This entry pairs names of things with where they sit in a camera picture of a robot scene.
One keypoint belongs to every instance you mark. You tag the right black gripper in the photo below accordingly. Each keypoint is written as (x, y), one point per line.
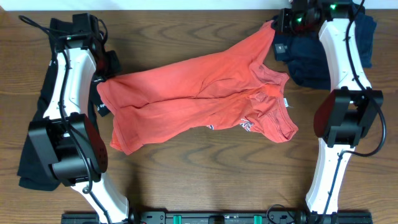
(280, 23)

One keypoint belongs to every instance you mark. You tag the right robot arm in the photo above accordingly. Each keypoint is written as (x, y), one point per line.
(349, 122)

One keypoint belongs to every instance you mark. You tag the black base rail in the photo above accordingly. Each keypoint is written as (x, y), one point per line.
(273, 216)

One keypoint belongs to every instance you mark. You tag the black t-shirt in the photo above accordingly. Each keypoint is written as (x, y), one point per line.
(30, 170)

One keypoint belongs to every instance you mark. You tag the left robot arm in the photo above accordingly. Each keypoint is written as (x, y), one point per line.
(67, 143)

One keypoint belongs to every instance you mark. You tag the folded navy blue clothes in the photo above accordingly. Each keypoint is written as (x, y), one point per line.
(306, 58)

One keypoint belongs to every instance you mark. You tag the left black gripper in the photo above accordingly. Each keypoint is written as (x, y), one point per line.
(106, 68)

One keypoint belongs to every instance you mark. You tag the red soccer t-shirt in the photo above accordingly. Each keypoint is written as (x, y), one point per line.
(217, 91)

